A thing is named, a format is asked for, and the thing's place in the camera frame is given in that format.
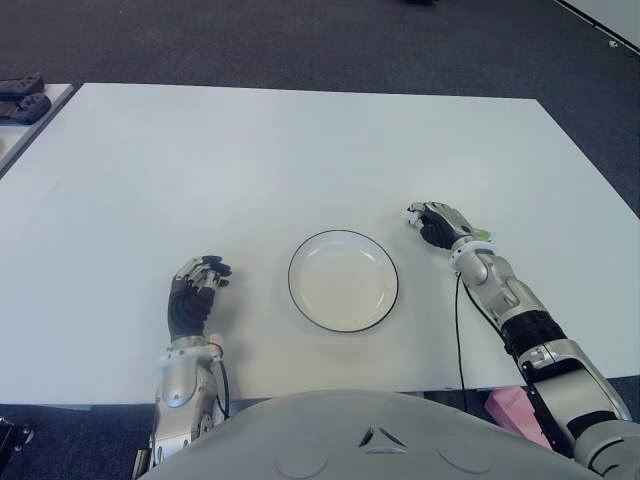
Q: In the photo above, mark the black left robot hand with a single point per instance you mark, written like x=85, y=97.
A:
x=187, y=310

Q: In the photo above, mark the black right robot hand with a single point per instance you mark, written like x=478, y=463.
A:
x=442, y=225

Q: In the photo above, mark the green toothpaste tube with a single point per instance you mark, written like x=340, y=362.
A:
x=484, y=234

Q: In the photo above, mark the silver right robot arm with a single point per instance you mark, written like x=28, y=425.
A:
x=520, y=310

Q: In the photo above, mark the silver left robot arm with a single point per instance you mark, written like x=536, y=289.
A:
x=180, y=390

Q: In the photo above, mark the white plate with black rim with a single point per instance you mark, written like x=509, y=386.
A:
x=342, y=285

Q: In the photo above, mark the pink cardboard box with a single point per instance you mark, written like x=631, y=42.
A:
x=510, y=410

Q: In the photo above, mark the black floor equipment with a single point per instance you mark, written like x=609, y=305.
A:
x=14, y=432

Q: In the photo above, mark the grey robot torso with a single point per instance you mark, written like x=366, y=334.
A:
x=370, y=440

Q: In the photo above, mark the white side table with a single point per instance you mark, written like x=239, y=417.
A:
x=30, y=132

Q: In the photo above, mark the black game controller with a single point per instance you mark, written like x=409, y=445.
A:
x=25, y=109
x=20, y=85

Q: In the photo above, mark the white background table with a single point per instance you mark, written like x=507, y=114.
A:
x=610, y=20

